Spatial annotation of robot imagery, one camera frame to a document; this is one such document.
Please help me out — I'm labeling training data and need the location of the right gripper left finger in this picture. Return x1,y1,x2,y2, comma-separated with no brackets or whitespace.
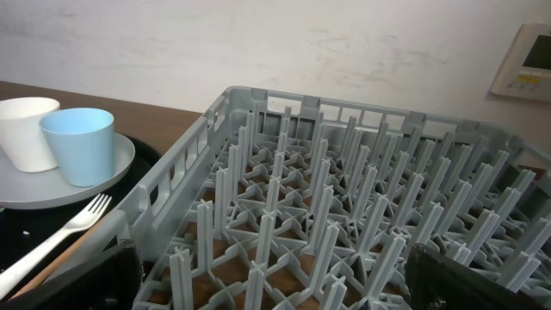
1,239,143,310

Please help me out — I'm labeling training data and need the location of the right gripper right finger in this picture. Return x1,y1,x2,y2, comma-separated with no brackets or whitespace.
405,243,546,310

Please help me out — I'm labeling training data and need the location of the white cup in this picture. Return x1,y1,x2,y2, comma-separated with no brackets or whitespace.
1,96,60,173

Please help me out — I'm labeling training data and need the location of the grey dishwasher rack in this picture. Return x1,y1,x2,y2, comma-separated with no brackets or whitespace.
61,87,550,309

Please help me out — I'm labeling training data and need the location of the white plastic fork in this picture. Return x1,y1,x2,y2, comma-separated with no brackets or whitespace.
1,194,112,298

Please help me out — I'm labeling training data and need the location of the wooden chopstick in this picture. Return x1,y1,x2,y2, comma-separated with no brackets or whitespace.
10,219,103,299

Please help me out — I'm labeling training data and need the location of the grey plate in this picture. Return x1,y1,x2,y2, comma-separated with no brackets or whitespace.
0,133,136,210

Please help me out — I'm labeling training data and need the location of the light blue cup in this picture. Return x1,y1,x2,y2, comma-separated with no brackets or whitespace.
40,108,115,187

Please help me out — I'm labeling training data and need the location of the white wall control panel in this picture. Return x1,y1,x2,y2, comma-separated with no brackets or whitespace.
490,23,550,102

